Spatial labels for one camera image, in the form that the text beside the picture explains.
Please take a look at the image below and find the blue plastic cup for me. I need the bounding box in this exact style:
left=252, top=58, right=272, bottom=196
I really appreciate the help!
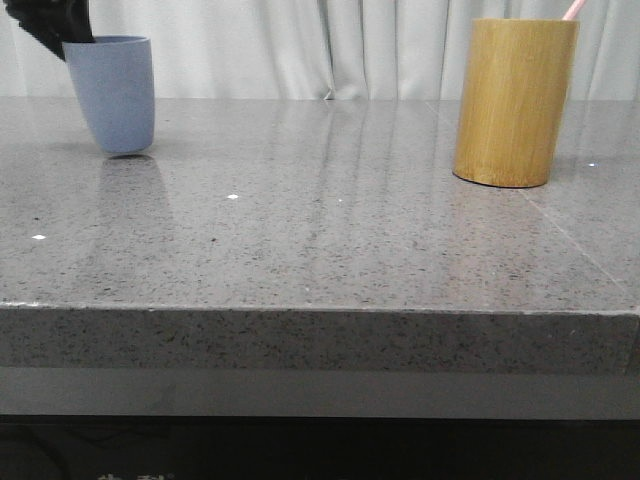
left=63, top=35, right=155, bottom=154

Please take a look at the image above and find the bamboo cylindrical holder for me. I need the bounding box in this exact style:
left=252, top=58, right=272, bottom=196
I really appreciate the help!
left=453, top=18, right=579, bottom=188

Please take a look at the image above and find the white curtain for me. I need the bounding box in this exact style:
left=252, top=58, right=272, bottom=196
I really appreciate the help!
left=1, top=1, right=639, bottom=101

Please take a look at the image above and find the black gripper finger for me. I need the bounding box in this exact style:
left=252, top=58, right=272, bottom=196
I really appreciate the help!
left=3, top=0, right=95, bottom=61

